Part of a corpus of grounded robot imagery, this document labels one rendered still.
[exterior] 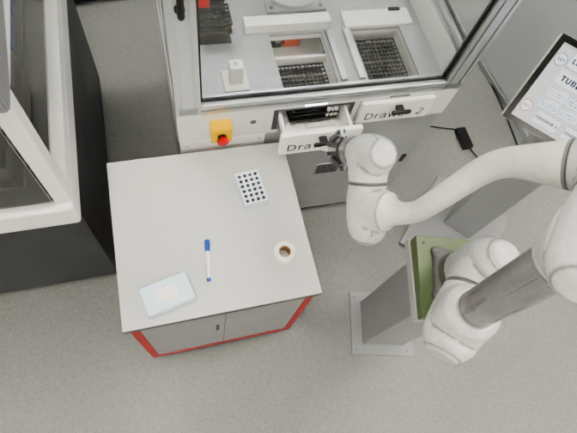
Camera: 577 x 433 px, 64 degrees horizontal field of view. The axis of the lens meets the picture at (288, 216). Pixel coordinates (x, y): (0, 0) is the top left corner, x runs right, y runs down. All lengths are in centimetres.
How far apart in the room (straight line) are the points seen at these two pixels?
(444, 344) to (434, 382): 109
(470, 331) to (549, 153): 52
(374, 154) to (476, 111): 210
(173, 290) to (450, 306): 79
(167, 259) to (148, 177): 30
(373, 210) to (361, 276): 124
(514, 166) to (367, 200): 36
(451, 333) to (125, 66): 232
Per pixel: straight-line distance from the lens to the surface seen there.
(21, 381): 235
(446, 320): 131
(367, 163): 116
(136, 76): 291
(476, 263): 141
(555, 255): 86
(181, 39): 130
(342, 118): 173
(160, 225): 157
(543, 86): 186
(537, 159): 102
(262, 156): 169
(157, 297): 144
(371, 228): 121
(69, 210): 149
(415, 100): 178
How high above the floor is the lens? 219
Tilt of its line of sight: 64 degrees down
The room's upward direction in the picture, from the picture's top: 19 degrees clockwise
